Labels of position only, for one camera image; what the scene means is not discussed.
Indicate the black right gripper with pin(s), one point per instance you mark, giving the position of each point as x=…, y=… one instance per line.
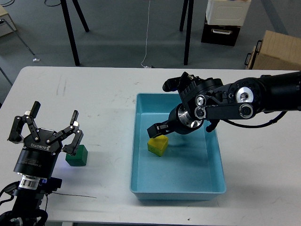
x=179, y=121

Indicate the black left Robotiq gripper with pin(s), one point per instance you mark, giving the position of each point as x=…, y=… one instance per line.
x=38, y=157

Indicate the yellow wooden block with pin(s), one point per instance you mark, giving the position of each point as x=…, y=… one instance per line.
x=158, y=145

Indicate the green wooden block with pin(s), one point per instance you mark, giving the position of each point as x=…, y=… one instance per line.
x=78, y=160

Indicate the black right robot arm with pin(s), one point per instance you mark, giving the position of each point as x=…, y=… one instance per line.
x=211, y=100

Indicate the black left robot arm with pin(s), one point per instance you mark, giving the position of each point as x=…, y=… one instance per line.
x=29, y=191

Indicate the black storage box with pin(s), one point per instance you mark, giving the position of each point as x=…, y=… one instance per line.
x=220, y=34

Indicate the light blue plastic bin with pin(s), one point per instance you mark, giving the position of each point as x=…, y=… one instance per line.
x=190, y=168

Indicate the wooden furniture with metal leg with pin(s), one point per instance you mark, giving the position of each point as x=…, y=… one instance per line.
x=7, y=26

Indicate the black table legs right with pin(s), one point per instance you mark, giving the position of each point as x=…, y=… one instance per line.
x=186, y=17

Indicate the white plastic crate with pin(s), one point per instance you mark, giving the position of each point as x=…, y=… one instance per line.
x=227, y=12

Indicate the cardboard box with handles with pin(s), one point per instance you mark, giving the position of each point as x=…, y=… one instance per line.
x=275, y=51

